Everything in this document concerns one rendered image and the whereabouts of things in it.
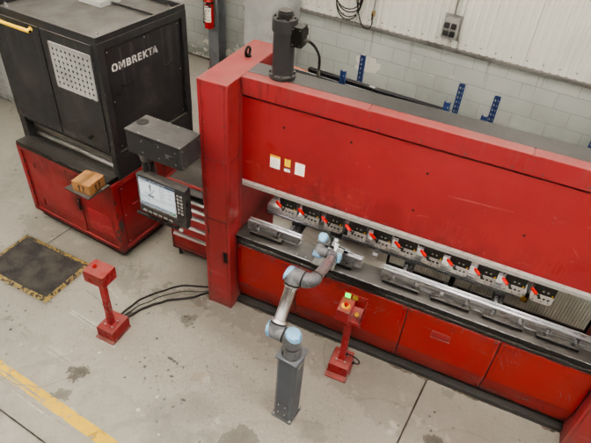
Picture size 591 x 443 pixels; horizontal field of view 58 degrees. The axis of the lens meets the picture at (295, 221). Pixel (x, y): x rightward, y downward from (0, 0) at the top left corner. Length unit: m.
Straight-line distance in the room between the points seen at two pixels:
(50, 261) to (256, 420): 2.74
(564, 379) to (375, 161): 2.17
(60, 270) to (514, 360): 4.26
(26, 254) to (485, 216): 4.47
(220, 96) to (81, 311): 2.58
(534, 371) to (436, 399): 0.85
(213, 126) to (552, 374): 3.14
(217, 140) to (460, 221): 1.85
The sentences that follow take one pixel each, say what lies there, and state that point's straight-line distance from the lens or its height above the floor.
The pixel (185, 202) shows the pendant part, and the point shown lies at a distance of 4.04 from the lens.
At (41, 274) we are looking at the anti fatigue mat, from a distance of 5.90.
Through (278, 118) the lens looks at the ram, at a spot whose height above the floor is 2.04.
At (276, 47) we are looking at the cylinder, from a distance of 3.85.
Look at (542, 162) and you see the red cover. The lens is 3.59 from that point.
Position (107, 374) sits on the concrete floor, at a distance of 4.96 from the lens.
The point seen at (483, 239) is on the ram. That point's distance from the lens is 3.98.
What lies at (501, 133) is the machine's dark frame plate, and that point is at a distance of 3.71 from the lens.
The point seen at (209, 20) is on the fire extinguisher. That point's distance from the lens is 9.13.
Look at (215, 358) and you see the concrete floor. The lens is 4.91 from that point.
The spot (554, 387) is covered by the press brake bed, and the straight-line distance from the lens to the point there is 4.73.
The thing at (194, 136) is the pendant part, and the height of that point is 1.95.
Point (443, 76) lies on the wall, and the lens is 7.98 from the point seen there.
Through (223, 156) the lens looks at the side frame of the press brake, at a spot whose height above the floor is 1.72.
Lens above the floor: 3.98
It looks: 40 degrees down
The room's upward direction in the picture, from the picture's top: 5 degrees clockwise
